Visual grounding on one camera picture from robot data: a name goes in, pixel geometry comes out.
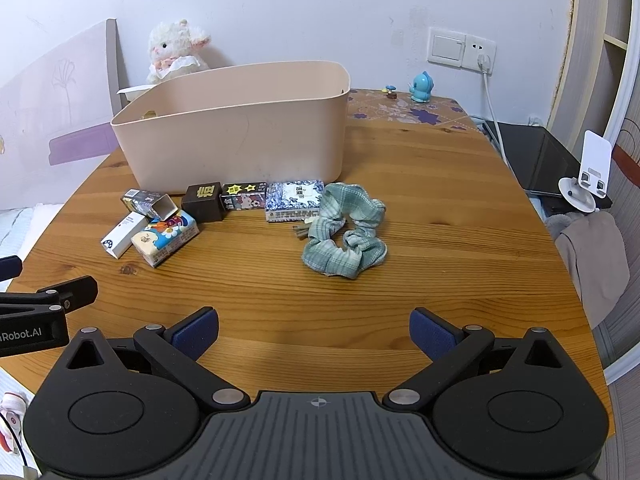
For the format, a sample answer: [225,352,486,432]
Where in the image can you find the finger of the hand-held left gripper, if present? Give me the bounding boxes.
[0,255,24,281]
[0,275,99,317]

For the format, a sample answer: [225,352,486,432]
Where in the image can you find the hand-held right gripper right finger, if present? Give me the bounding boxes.
[383,307,561,406]

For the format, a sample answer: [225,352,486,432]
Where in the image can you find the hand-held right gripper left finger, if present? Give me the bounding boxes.
[65,307,251,411]

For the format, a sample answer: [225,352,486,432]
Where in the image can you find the white slim box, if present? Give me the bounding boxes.
[100,211,148,260]

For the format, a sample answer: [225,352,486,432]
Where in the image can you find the red white headphones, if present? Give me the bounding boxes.
[0,391,28,456]

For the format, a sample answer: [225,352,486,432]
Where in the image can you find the colourful cartoon tissue packet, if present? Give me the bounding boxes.
[130,210,200,268]

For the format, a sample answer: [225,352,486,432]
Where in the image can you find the open silver black box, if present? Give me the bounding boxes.
[120,189,178,221]

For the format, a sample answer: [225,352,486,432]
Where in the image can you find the dark brown small box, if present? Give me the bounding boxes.
[180,182,226,224]

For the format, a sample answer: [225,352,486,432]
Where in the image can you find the green plaid scrunchie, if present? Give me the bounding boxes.
[301,182,389,281]

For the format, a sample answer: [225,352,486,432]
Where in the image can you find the black cartoon print box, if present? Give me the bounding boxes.
[221,181,268,212]

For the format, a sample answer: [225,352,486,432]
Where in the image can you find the blue white patterned box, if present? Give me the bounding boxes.
[264,179,325,223]

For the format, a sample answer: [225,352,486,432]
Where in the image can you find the grey cloth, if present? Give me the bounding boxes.
[545,210,632,330]

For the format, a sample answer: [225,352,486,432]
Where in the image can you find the pink plastic storage bin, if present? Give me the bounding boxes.
[110,60,351,196]

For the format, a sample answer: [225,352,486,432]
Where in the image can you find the black tablet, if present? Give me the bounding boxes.
[484,120,613,210]

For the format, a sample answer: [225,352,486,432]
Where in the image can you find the white phone stand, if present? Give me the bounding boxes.
[558,130,613,211]

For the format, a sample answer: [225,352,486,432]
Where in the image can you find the blue toy figure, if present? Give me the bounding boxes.
[408,70,434,104]

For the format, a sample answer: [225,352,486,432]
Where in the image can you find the white plush lamb toy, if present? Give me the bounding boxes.
[146,19,212,85]

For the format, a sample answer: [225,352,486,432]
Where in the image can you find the white wooden shelf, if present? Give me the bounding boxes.
[547,0,640,143]

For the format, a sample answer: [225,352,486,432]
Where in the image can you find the white plug with cable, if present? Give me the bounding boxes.
[475,53,512,171]

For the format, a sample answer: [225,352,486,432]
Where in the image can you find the white wall socket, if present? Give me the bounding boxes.
[464,33,497,74]

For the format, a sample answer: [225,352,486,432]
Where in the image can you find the white wall switch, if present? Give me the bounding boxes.
[426,27,468,67]

